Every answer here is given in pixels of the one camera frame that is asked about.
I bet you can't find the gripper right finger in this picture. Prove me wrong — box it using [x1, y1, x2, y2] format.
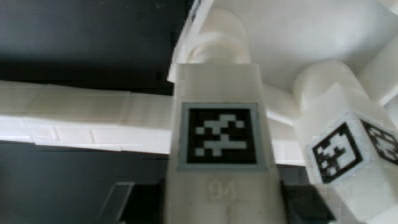
[280, 184, 335, 224]

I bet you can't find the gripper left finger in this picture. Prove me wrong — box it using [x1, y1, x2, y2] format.
[96, 182, 163, 224]

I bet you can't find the white chair leg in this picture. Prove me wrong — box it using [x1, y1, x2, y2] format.
[161, 31, 287, 224]
[293, 61, 398, 224]

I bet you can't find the white chair seat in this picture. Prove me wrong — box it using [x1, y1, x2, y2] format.
[172, 0, 398, 165]

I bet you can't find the white U-shaped fence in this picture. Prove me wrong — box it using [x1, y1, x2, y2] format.
[0, 80, 172, 154]

